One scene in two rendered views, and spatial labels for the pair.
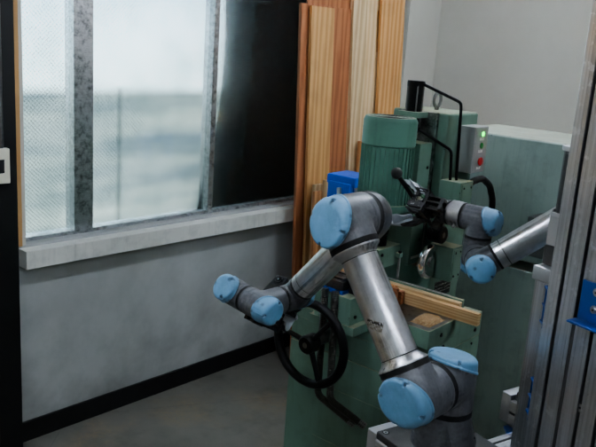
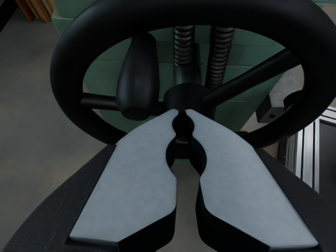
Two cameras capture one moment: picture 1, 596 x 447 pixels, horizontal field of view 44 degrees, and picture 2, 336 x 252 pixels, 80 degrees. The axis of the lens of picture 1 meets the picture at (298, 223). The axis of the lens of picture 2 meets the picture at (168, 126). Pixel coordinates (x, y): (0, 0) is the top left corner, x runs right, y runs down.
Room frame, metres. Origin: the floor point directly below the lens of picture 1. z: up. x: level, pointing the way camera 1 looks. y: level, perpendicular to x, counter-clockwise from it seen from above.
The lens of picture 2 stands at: (2.05, 0.03, 1.01)
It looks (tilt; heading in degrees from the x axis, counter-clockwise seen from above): 63 degrees down; 320
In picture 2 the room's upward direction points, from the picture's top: 3 degrees clockwise
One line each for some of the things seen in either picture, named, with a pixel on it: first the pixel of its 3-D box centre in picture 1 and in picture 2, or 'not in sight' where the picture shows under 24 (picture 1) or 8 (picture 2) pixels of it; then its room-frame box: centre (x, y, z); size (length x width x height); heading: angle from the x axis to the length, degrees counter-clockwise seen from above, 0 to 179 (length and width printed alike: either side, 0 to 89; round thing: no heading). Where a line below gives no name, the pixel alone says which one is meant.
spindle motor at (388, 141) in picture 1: (386, 163); not in sight; (2.39, -0.28, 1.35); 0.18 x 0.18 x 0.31
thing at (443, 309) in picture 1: (401, 295); not in sight; (2.33, -0.36, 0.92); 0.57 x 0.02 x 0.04; 51
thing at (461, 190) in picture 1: (454, 201); not in sight; (2.46, -0.53, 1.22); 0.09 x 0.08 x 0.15; 141
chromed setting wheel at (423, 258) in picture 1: (428, 261); not in sight; (2.42, -0.46, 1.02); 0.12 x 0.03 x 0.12; 141
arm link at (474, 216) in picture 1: (481, 221); not in sight; (2.01, -0.51, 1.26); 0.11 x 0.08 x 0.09; 50
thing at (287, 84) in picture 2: not in sight; (275, 97); (2.12, -0.39, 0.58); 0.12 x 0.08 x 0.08; 141
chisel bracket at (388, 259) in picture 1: (380, 256); not in sight; (2.41, -0.29, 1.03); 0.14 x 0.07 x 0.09; 141
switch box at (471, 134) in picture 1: (472, 148); not in sight; (2.55, -0.59, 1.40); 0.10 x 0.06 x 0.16; 141
